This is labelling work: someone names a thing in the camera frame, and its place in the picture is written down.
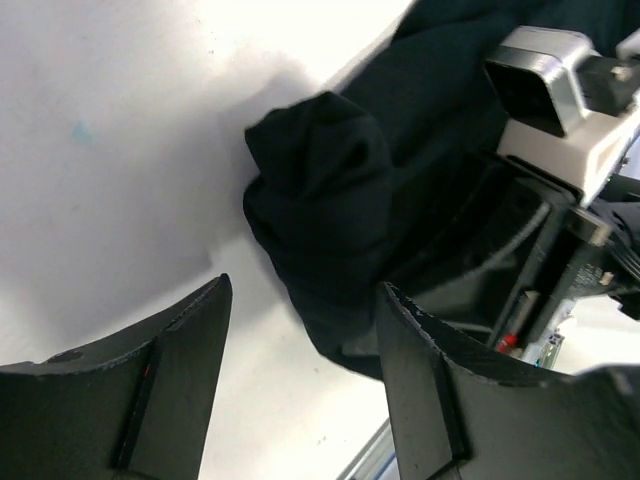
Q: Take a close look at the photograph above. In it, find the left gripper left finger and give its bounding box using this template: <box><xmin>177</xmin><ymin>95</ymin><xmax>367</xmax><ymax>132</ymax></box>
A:
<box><xmin>1</xmin><ymin>275</ymin><xmax>233</xmax><ymax>480</ymax></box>

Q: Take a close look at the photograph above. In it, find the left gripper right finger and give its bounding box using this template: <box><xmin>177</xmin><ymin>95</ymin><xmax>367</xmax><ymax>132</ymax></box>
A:
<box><xmin>375</xmin><ymin>283</ymin><xmax>639</xmax><ymax>479</ymax></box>

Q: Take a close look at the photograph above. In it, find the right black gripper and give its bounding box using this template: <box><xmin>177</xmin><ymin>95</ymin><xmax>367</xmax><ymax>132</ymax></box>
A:
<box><xmin>389</xmin><ymin>152</ymin><xmax>639</xmax><ymax>352</ymax></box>

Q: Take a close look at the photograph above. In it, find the black t-shirt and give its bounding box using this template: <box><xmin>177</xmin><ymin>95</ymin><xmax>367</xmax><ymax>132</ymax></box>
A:
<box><xmin>243</xmin><ymin>1</ymin><xmax>639</xmax><ymax>380</ymax></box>

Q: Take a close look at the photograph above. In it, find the aluminium mounting rail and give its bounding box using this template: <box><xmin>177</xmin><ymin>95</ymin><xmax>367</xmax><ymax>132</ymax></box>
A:
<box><xmin>337</xmin><ymin>419</ymin><xmax>400</xmax><ymax>480</ymax></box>

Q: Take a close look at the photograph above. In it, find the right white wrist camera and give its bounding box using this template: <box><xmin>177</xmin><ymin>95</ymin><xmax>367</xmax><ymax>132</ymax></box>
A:
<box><xmin>485</xmin><ymin>26</ymin><xmax>639</xmax><ymax>207</ymax></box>

